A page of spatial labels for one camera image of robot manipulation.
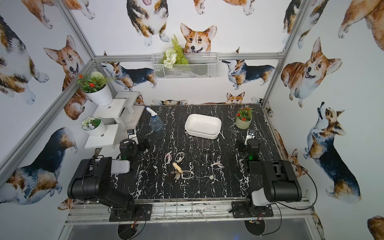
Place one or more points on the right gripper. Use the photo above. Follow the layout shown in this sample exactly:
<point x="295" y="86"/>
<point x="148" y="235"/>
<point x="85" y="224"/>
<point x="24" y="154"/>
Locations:
<point x="241" y="147"/>

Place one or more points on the white pink band watch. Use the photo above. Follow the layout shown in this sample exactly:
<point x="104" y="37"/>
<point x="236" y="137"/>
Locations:
<point x="217" y="166"/>

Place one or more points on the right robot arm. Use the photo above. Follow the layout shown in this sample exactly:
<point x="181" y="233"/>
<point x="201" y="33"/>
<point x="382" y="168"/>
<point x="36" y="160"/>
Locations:
<point x="280" y="183"/>

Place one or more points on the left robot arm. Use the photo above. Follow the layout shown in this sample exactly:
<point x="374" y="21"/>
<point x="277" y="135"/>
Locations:
<point x="91" y="181"/>

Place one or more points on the white storage box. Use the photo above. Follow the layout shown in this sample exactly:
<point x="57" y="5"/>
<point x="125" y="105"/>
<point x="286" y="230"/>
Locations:
<point x="203" y="126"/>

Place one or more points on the green pot red flowers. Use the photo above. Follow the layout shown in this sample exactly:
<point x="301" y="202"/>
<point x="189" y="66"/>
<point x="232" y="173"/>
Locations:
<point x="244" y="118"/>

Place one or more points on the white stepped shelf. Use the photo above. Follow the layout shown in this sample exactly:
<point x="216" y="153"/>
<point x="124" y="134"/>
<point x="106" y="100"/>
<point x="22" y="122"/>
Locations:
<point x="119" y="116"/>

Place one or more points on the clear blue spray bottle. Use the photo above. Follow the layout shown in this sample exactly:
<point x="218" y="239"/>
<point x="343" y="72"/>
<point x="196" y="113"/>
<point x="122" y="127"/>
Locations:
<point x="156" y="122"/>

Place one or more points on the small white flower pot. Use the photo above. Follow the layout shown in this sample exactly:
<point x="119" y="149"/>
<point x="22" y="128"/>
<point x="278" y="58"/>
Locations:
<point x="94" y="127"/>

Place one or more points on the large white flower pot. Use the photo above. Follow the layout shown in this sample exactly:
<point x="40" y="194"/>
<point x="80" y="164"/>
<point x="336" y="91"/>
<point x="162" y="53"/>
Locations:
<point x="95" y="86"/>

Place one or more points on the green fern white flowers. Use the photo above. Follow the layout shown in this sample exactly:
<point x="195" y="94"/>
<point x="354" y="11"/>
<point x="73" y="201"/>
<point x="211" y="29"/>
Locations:
<point x="174" y="55"/>

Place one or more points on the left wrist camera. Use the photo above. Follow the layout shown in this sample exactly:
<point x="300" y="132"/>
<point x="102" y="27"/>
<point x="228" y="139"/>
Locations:
<point x="132" y="134"/>

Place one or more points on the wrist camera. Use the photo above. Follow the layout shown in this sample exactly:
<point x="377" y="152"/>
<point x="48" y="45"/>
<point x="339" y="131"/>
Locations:
<point x="132" y="134"/>
<point x="251" y="134"/>

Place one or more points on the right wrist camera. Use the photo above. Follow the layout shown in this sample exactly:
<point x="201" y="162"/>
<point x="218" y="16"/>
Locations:
<point x="251" y="134"/>

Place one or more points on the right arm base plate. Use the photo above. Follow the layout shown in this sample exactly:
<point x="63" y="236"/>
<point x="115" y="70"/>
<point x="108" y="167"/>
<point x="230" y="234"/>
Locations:
<point x="244" y="210"/>

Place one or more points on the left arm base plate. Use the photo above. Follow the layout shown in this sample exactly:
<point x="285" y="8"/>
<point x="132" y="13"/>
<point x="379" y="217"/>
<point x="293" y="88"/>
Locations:
<point x="141" y="212"/>

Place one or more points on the white wire wall basket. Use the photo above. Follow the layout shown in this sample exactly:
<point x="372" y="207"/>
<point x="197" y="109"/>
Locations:
<point x="196" y="66"/>

